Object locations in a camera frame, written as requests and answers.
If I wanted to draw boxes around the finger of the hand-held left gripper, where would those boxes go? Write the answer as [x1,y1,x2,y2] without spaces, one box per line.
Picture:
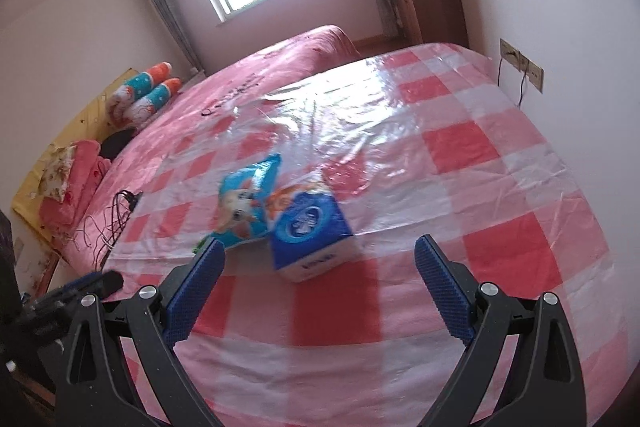
[31,271,125,324]

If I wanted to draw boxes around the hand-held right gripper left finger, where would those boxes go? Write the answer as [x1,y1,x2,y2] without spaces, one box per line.
[52,237,226,427]

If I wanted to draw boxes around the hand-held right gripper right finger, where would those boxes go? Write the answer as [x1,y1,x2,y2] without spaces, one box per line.
[414,234,587,427]

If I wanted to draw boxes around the blue snack packet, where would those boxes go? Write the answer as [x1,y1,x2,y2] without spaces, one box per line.
[212,153,282,250]

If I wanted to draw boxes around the small blue white packet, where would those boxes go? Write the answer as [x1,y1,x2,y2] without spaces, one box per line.
[267,174,361,284]

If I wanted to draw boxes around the pink folded blanket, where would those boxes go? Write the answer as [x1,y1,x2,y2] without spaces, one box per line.
[37,139,113,240]

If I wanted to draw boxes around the floral pillow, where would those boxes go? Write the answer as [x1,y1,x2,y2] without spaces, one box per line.
[39,146,77,204]

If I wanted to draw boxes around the black cloth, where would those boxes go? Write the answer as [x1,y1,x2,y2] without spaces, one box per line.
[100,129,137,160]

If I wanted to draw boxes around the red checked plastic tablecloth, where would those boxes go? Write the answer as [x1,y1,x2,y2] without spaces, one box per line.
[95,42,613,427]

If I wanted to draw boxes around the yellow star print sheet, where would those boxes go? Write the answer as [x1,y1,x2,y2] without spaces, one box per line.
[11,68,141,253]

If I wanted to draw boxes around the cartoon print roll pillow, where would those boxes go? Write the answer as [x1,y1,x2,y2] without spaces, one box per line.
[111,63,173,110]
[122,78,182,128]

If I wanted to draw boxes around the bed with pink sheet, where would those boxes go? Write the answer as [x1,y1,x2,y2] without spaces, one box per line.
[37,25,362,268]

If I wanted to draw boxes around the black wall socket cable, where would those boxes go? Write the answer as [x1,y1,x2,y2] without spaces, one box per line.
[497,52,529,108]

